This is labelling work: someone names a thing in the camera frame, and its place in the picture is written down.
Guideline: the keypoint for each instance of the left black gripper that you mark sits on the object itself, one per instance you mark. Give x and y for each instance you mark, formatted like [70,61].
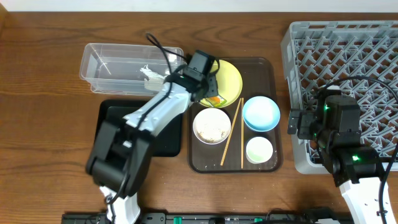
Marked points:
[210,86]

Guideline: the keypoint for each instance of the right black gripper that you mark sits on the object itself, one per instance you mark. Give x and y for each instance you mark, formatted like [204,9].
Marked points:
[308,119]

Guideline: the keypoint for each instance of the green orange snack wrapper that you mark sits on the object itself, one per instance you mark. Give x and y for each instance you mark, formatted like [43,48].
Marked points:
[216,101]

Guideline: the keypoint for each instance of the yellow plate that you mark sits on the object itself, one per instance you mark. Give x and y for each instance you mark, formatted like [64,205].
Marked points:
[230,84]

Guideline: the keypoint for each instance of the light blue bowl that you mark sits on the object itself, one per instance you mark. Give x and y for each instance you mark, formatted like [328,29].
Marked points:
[261,114]

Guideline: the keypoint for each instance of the white rice bowl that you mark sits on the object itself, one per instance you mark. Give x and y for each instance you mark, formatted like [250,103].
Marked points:
[211,118]

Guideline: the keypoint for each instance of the small white cup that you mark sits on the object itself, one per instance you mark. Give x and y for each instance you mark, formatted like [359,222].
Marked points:
[258,150]

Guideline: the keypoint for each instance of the leftover rice pile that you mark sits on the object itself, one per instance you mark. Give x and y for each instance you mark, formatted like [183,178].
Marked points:
[213,136]

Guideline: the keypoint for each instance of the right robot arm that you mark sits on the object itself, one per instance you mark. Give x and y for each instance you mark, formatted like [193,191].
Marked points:
[356,169]

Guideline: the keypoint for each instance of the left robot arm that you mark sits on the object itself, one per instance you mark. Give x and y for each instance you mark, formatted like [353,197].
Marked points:
[123,148]

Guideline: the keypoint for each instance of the black waste tray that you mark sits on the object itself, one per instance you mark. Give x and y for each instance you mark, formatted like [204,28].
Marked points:
[168,142]

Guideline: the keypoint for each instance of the grey dishwasher rack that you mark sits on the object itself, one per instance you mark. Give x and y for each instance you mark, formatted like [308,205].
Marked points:
[361,53]

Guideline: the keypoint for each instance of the clear plastic waste bin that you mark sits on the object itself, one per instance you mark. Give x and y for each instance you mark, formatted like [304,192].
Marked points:
[115,68]

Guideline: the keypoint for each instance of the brown serving tray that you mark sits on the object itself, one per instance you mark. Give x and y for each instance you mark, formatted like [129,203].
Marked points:
[258,80]

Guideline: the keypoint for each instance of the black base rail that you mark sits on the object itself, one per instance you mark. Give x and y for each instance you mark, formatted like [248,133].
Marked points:
[161,218]

